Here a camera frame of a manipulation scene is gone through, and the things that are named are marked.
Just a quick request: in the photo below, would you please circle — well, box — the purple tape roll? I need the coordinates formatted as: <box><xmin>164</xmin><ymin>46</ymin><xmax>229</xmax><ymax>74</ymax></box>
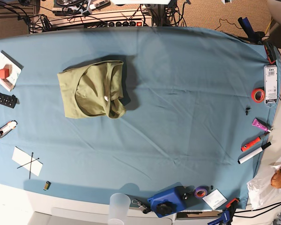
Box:
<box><xmin>194</xmin><ymin>186</ymin><xmax>209</xmax><ymax>199</ymax></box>

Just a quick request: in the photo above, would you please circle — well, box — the orange black clamp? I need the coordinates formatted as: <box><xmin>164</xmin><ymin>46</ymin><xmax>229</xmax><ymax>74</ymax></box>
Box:
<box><xmin>264</xmin><ymin>42</ymin><xmax>277</xmax><ymax>65</ymax></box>

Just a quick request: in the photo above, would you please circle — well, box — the orange pen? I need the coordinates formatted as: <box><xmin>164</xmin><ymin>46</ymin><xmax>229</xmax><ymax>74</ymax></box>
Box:
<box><xmin>241</xmin><ymin>131</ymin><xmax>270</xmax><ymax>152</ymax></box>

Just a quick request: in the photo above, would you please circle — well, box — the white power strip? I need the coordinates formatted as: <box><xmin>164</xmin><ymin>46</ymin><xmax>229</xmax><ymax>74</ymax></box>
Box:
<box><xmin>50</xmin><ymin>9</ymin><xmax>154</xmax><ymax>28</ymax></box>

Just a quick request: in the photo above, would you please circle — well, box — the black cable tie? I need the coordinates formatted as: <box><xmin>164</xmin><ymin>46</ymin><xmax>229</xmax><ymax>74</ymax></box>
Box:
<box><xmin>29</xmin><ymin>152</ymin><xmax>34</xmax><ymax>180</ymax></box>
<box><xmin>17</xmin><ymin>158</ymin><xmax>39</xmax><ymax>169</ymax></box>

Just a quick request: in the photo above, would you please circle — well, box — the metal carabiner keyring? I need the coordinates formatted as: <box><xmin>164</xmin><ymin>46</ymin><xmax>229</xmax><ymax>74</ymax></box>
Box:
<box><xmin>132</xmin><ymin>199</ymin><xmax>151</xmax><ymax>214</ymax></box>

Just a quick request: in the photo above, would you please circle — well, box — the white black marker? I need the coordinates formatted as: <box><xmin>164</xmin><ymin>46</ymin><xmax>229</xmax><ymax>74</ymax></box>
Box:
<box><xmin>237</xmin><ymin>142</ymin><xmax>271</xmax><ymax>164</ymax></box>

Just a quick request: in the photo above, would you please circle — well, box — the white card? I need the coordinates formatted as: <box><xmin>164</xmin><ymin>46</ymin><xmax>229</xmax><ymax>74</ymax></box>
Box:
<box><xmin>203</xmin><ymin>189</ymin><xmax>227</xmax><ymax>210</ymax></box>

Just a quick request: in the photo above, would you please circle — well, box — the blue table cloth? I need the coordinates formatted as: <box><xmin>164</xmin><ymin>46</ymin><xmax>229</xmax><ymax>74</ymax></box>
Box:
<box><xmin>0</xmin><ymin>27</ymin><xmax>277</xmax><ymax>209</ymax></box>

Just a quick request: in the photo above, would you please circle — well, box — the blue orange bar clamp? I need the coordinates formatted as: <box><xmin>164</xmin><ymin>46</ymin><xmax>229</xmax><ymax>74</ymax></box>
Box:
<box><xmin>207</xmin><ymin>198</ymin><xmax>239</xmax><ymax>225</ymax></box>

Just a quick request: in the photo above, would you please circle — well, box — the small green yellow battery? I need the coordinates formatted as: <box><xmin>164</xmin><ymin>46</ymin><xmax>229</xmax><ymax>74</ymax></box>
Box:
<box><xmin>43</xmin><ymin>181</ymin><xmax>51</xmax><ymax>191</ymax></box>

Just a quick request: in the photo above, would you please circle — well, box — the blue handled clamp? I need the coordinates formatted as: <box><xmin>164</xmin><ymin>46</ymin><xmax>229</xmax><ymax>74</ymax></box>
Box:
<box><xmin>238</xmin><ymin>17</ymin><xmax>265</xmax><ymax>44</ymax></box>

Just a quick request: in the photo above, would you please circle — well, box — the white paper sheet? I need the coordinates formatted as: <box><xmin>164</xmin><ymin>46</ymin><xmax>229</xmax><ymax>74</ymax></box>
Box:
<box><xmin>12</xmin><ymin>147</ymin><xmax>43</xmax><ymax>177</ymax></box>

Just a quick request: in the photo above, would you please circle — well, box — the black knob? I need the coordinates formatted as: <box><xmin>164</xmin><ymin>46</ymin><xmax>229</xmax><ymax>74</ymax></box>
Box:
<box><xmin>156</xmin><ymin>202</ymin><xmax>172</xmax><ymax>216</ymax></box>

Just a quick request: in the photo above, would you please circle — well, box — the purple tube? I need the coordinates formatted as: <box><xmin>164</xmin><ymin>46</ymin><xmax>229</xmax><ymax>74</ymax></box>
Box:
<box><xmin>252</xmin><ymin>118</ymin><xmax>271</xmax><ymax>132</ymax></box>

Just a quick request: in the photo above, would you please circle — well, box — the clear packaged box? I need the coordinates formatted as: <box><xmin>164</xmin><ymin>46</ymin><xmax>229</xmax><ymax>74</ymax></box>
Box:
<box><xmin>264</xmin><ymin>65</ymin><xmax>278</xmax><ymax>107</ymax></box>

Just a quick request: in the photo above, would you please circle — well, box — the olive green t-shirt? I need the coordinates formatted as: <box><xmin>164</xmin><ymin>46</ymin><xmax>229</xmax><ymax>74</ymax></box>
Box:
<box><xmin>57</xmin><ymin>60</ymin><xmax>126</xmax><ymax>119</ymax></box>

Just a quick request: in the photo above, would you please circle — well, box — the white notepad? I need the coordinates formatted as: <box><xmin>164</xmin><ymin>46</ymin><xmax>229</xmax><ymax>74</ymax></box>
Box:
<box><xmin>0</xmin><ymin>50</ymin><xmax>23</xmax><ymax>92</ymax></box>

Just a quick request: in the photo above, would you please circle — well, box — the orange tape roll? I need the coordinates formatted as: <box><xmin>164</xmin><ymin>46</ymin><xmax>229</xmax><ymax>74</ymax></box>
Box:
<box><xmin>251</xmin><ymin>88</ymin><xmax>265</xmax><ymax>103</ymax></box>

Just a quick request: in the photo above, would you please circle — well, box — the translucent plastic cup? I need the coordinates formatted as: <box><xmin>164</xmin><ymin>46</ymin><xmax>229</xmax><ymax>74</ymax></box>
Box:
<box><xmin>107</xmin><ymin>193</ymin><xmax>131</xmax><ymax>225</ymax></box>

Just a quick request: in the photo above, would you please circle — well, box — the black remote control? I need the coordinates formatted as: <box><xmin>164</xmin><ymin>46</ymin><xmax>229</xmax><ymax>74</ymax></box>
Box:
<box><xmin>0</xmin><ymin>93</ymin><xmax>18</xmax><ymax>108</ymax></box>

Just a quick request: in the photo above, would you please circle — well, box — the white plastic bag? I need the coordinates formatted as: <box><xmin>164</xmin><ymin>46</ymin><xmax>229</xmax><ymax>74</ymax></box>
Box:
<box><xmin>247</xmin><ymin>157</ymin><xmax>281</xmax><ymax>210</ymax></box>

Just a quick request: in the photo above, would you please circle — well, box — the red cube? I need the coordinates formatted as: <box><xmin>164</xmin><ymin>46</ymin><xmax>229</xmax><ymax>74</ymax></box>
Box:
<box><xmin>0</xmin><ymin>68</ymin><xmax>10</xmax><ymax>79</ymax></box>

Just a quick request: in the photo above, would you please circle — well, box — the blue plastic box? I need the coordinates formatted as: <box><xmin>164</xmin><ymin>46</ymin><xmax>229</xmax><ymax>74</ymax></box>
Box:
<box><xmin>147</xmin><ymin>187</ymin><xmax>186</xmax><ymax>218</ymax></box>

